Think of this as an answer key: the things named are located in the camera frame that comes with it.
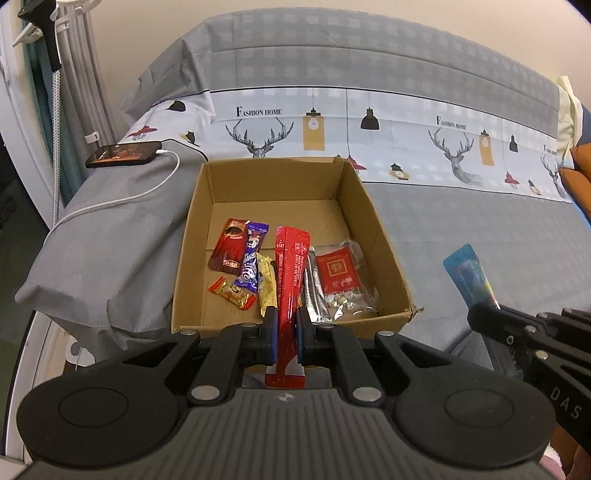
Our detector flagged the purple candy wrapper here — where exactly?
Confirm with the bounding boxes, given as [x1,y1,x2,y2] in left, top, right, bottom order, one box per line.
[233,220,270,294]

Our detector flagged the blue snack packet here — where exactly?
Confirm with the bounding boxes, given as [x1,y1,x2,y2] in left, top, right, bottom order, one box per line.
[442,244,502,311]

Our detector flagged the grey curtain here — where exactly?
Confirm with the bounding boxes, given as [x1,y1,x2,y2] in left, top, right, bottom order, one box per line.
[55,0,118,148]

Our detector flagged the black smartphone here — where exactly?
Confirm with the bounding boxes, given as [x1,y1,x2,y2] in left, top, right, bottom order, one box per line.
[85,143,163,168]

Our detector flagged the small red gold candy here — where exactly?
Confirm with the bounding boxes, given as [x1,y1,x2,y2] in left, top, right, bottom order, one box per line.
[208,276,258,310]

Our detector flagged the black handheld steamer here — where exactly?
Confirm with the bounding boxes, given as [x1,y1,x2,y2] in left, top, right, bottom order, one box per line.
[23,37,61,204]

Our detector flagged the orange cushion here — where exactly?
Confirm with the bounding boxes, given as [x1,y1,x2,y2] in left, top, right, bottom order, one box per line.
[558,143,591,204]

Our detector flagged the dark chocolate bar wrapper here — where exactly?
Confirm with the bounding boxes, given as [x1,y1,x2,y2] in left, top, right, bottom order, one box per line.
[302,247,334,324]

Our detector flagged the clear bag of candies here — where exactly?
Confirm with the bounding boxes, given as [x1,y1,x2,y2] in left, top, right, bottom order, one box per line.
[314,239,380,321]

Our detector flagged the black steamer head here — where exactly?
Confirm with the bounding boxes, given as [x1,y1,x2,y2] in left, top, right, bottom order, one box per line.
[17,0,63,70]

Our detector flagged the square red packet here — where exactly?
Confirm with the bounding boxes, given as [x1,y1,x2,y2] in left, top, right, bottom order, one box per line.
[316,248,358,294]

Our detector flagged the white plastic hanger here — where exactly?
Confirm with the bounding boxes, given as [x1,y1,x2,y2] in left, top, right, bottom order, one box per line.
[11,0,102,47]

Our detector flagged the cream pillow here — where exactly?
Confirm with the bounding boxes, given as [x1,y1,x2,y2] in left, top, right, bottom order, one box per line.
[556,76,583,155]

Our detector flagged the silver stick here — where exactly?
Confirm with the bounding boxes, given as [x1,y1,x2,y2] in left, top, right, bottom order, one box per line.
[264,225,311,388]

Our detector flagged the braided steamer hose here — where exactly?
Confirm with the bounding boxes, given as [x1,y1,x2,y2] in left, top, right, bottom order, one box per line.
[50,69,63,222]

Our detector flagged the white door frame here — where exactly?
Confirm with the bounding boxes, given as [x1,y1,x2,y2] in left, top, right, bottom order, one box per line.
[0,28,61,227]

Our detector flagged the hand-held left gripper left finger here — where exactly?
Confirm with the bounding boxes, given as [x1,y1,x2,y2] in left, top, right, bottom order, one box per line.
[124,307,280,407]

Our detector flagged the white charging cable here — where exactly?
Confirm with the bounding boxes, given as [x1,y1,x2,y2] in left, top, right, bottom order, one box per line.
[48,148,181,232]

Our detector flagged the deer print duvet cover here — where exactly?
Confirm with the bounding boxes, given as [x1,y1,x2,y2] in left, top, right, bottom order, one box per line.
[120,8,573,204]

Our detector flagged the red coffee sachet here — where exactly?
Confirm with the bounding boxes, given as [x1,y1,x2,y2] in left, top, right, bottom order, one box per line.
[208,217,250,271]

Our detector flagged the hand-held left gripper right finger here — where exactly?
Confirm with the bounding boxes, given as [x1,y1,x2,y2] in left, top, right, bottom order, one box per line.
[295,307,444,407]

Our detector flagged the brown cardboard box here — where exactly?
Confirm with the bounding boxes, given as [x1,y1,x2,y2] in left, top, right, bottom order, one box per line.
[171,155,426,340]

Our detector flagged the yellow snack packet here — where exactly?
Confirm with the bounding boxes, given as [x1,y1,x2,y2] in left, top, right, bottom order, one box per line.
[256,252,279,319]

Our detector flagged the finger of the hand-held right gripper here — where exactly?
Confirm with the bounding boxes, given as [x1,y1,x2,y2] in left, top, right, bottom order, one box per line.
[467,302,536,349]

